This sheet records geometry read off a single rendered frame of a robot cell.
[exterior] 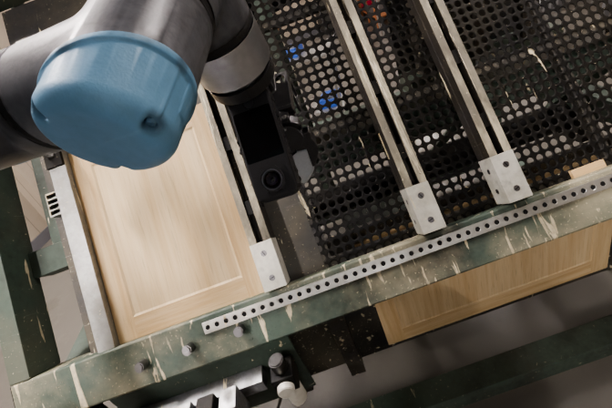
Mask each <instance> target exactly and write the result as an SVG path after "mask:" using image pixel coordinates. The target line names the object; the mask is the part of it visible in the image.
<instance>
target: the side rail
mask: <svg viewBox="0 0 612 408"><path fill-rule="evenodd" d="M31 252H33V249H32V245H31V241H30V238H29V234H28V230H27V226H26V220H25V216H24V212H23V209H22V205H21V201H20V198H19V194H18V190H17V186H16V183H15V176H14V172H13V169H12V167H9V168H5V169H2V170H0V345H1V349H2V353H3V357H4V361H5V368H6V372H7V377H8V381H9V384H10V386H12V385H15V384H18V383H21V382H24V381H27V380H29V379H31V378H33V377H35V376H37V375H38V374H40V373H42V372H44V371H46V370H48V369H50V368H52V367H54V366H56V365H57V364H59V363H60V362H61V361H60V357H59V353H58V350H57V347H56V340H55V336H54V333H53V329H52V325H51V321H50V318H49V314H48V310H47V307H46V300H45V296H44V293H43V289H42V285H41V281H40V278H37V279H35V278H34V275H33V272H32V268H31V264H30V260H29V257H28V254H29V253H31Z"/></svg>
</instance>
